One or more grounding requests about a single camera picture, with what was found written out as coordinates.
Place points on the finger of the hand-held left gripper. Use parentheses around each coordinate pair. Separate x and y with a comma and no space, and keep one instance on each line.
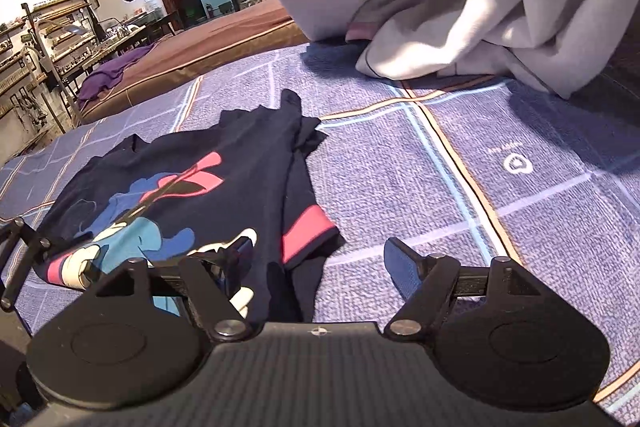
(31,257)

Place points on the dark cartoon print t-shirt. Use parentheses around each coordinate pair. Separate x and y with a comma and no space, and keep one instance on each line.
(175,197)

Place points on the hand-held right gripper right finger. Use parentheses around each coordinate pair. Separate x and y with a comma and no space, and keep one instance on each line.
(401,268)

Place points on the dark wooden table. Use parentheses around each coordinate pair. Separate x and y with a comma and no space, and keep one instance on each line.
(135,38)

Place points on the metal display shelf rack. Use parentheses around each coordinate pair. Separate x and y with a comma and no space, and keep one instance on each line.
(45,57)

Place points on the purple cloth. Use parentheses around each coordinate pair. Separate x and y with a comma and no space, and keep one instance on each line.
(107,74)

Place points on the brown mattress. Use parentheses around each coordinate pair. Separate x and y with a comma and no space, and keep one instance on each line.
(200,52)

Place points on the pink cloth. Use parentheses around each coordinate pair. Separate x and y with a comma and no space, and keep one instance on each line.
(358,32)

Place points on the blue plaid bed sheet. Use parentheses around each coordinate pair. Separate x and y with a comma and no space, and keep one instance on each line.
(475,187)

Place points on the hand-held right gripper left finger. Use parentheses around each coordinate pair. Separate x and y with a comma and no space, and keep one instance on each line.
(244,253)

